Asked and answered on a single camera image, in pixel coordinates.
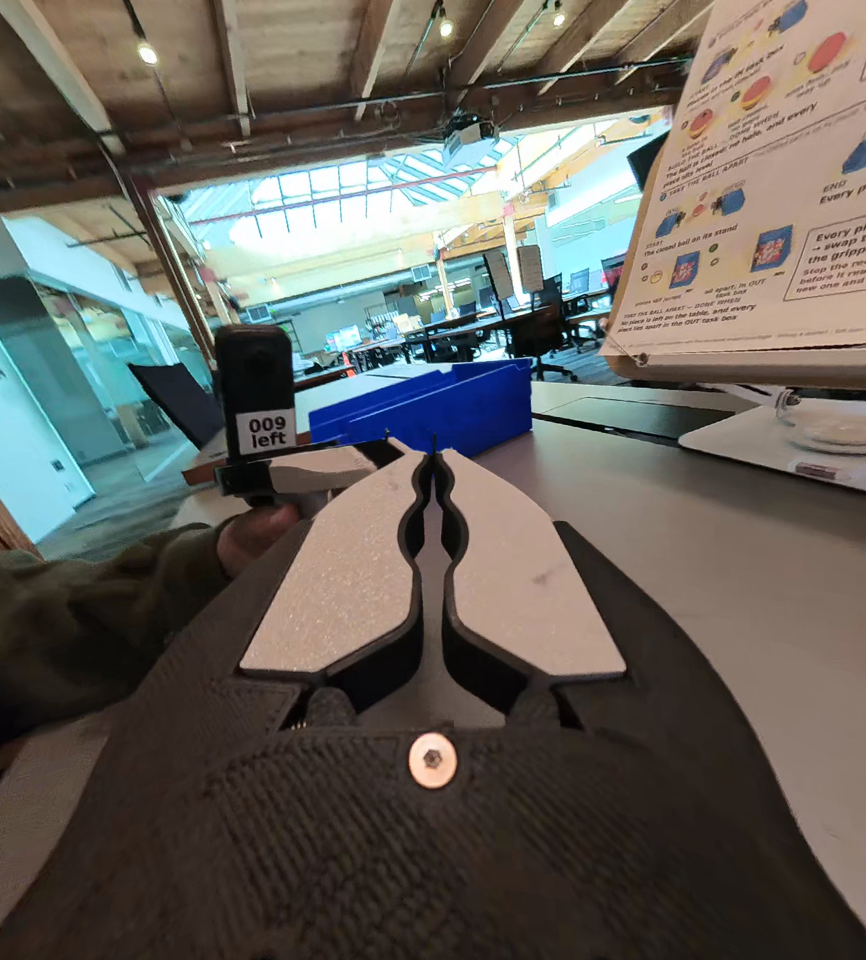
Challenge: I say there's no person's left hand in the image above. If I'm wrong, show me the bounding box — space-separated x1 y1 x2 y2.
215 502 312 580

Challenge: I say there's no blue plastic bin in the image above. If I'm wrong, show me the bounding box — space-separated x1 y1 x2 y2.
309 358 535 460

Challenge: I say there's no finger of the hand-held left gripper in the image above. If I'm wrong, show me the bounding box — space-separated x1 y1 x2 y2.
354 437 413 472
269 446 382 498

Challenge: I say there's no black desk cable cover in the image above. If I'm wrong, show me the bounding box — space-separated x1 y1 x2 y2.
534 396 738 451

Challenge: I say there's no white stand base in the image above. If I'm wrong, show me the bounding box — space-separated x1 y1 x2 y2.
679 386 866 504

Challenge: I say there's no thin black wire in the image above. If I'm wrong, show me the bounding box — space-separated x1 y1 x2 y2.
383 426 438 459

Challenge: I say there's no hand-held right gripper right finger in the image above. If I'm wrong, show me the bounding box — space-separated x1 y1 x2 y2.
433 450 628 685

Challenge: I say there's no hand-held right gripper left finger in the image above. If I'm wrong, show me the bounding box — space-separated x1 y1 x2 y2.
240 450 434 687

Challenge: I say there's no black office chair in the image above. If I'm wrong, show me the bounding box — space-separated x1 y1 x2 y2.
530 273 580 380

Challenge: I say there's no person's left forearm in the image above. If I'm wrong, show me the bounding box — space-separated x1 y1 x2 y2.
0 521 235 744

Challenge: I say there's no black flat panel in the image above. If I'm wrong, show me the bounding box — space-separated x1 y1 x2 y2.
127 362 226 451

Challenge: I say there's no printed instruction sheet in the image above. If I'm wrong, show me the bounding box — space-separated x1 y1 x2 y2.
601 0 866 354

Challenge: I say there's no black monitor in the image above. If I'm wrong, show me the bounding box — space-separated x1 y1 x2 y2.
626 133 670 192

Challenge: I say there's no ceiling projector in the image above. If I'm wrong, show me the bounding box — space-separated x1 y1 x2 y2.
442 112 500 168

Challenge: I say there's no wooden clipboard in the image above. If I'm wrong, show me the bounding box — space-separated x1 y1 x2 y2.
599 0 866 393

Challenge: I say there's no clear round pad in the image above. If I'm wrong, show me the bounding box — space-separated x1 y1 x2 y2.
789 416 866 455

